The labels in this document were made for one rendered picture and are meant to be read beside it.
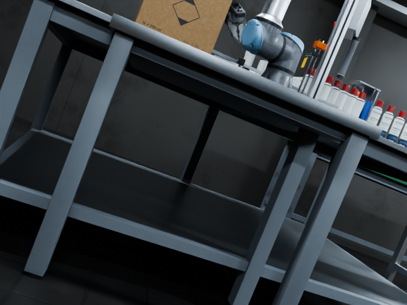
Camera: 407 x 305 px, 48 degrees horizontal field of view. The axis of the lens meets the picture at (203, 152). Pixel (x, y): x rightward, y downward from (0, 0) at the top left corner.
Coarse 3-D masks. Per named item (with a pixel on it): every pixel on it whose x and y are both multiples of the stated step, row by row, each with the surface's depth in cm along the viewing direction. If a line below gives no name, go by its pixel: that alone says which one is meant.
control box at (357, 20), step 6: (360, 0) 208; (366, 0) 208; (360, 6) 208; (366, 6) 210; (354, 12) 209; (360, 12) 208; (366, 12) 218; (354, 18) 209; (360, 18) 208; (354, 24) 209; (360, 24) 215; (348, 30) 212; (354, 30) 209; (348, 36) 221
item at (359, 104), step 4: (360, 92) 234; (360, 96) 233; (364, 96) 233; (356, 100) 233; (360, 100) 232; (356, 104) 233; (360, 104) 232; (356, 108) 233; (360, 108) 233; (352, 112) 233; (356, 112) 233; (360, 112) 234; (356, 116) 233
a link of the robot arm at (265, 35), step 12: (276, 0) 169; (288, 0) 171; (264, 12) 171; (276, 12) 170; (252, 24) 171; (264, 24) 169; (276, 24) 170; (252, 36) 170; (264, 36) 169; (276, 36) 172; (252, 48) 171; (264, 48) 171; (276, 48) 173
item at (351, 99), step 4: (352, 88) 232; (356, 88) 231; (352, 92) 232; (356, 92) 231; (348, 96) 232; (352, 96) 231; (348, 100) 231; (352, 100) 231; (344, 104) 233; (348, 104) 231; (352, 104) 231; (344, 108) 232; (348, 108) 231; (352, 108) 232; (348, 112) 231
